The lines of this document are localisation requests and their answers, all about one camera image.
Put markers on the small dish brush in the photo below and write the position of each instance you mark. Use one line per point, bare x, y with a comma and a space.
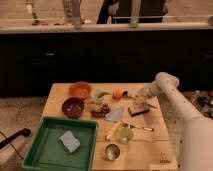
132, 96

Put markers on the person in dark clothes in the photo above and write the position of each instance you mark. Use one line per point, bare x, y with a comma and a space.
126, 11

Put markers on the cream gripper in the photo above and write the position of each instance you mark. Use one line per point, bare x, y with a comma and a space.
140, 102

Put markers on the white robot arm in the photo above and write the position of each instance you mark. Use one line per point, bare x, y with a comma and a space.
196, 147

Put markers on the orange fruit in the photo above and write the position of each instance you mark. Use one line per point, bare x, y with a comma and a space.
117, 94

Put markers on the small steel cup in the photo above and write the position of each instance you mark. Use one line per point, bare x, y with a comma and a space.
112, 152

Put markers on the bunch of brown grapes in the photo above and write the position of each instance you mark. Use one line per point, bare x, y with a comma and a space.
102, 111

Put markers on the grey cloth piece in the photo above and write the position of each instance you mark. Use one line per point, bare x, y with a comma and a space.
115, 115

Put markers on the white green cup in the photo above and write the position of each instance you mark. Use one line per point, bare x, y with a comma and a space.
98, 94

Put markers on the black handle tool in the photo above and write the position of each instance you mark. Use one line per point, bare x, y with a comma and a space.
24, 132

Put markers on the wooden table board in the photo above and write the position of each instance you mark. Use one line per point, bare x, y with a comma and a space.
147, 151

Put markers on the grey sponge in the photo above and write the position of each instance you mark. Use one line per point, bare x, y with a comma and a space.
70, 141

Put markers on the dark maroon bowl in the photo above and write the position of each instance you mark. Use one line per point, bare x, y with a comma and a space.
73, 107

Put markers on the green plastic tray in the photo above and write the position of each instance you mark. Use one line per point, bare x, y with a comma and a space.
48, 153

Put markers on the green plastic cup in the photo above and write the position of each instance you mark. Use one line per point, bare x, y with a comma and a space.
125, 135

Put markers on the brown block sponge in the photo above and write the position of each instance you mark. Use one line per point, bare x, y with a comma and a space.
137, 111

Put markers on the yellow handled knife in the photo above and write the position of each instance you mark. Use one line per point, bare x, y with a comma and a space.
112, 131

